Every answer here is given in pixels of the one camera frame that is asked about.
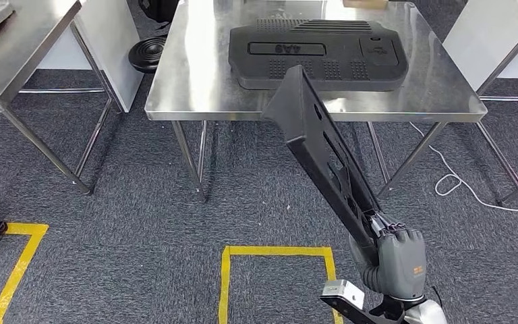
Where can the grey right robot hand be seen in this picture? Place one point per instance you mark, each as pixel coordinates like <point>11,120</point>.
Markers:
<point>402,264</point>

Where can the black plastic panel part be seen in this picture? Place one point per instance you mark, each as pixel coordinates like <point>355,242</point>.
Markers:
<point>294,112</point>

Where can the stainless steel workbench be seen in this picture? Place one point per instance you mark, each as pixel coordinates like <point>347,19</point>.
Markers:
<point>26,44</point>
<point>196,67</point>
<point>482,35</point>

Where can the yellow floor tape square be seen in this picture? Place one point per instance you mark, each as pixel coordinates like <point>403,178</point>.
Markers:
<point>19,268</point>
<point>277,251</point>

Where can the black engine cover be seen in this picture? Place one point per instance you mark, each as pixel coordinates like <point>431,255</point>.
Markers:
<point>330,67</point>

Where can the brown cardboard piece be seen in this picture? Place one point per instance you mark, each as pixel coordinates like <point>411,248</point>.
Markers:
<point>364,3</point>

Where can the black ribbed disc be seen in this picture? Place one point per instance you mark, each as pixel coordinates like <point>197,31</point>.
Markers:
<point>147,53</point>

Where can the black bulky object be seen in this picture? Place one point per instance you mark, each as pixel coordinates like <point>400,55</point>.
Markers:
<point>158,9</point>

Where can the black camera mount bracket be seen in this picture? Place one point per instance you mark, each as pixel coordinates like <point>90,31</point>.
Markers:
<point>375,313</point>

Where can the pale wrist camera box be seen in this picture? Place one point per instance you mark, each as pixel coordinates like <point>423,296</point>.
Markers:
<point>341,293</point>

